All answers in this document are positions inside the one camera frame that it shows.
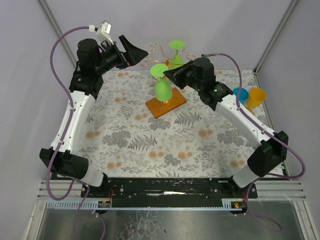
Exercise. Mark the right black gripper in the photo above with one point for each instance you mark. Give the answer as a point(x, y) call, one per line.
point(181, 75)

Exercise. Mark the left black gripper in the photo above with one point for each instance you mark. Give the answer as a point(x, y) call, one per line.
point(120, 53)

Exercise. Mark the green wine glass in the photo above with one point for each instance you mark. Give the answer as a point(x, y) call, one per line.
point(177, 60)
point(162, 88)

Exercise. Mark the blue wine glass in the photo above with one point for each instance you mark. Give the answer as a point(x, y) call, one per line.
point(243, 95)

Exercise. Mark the orange wine glass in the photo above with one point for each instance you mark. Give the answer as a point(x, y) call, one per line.
point(256, 98)

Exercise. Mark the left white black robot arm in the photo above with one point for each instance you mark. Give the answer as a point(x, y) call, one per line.
point(62, 156)

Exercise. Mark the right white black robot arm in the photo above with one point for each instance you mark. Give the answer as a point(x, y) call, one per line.
point(269, 146)

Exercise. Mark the orange wooden rack base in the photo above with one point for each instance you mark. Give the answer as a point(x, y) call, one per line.
point(159, 108)

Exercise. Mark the floral table mat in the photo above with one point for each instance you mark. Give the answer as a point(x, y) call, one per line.
point(122, 138)

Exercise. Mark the gold wire glass rack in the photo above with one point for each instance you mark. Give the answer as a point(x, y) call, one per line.
point(165, 59)

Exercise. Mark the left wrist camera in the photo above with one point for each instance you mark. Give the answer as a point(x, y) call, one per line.
point(102, 32)

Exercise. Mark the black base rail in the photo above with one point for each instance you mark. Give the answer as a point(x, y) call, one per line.
point(172, 193)

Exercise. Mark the right grey cable duct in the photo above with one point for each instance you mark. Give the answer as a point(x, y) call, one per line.
point(233, 203)

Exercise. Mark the grey cable duct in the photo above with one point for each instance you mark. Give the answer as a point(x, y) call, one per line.
point(233, 203)
point(74, 204)

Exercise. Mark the left grey cable duct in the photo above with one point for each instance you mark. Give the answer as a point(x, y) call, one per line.
point(74, 204)

